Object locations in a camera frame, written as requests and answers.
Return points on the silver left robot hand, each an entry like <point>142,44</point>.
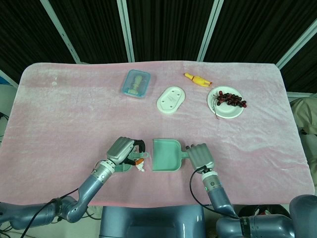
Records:
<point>117,150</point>

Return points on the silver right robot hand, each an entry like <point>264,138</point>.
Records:
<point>200,156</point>

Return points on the green hand broom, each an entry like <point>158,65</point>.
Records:
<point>142,155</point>

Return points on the white paper wad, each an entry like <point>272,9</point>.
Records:
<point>140,169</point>

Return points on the green dustpan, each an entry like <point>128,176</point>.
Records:
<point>164,155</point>

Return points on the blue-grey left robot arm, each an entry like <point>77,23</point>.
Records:
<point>86,184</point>

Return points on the white round plate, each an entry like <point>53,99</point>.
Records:
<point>227,111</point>

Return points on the pink velvet tablecloth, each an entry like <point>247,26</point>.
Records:
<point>74,111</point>

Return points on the white oval plastic dish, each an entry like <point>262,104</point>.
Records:
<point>171,99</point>

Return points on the dark red grape bunch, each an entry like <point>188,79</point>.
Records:
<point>230,99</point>

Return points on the beige toy inside container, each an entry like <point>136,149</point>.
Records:
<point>135,84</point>

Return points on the clear container with blue lid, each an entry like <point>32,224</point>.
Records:
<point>128,81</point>

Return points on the yellow rubber chicken toy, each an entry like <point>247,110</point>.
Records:
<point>198,80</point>

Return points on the blue-grey robot torso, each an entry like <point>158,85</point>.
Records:
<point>151,220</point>

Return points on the beige fabric bundle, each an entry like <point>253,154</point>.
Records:
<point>304,114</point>

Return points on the white partition post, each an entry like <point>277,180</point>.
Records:
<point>62,32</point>
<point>297,47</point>
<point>126,29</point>
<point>210,29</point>

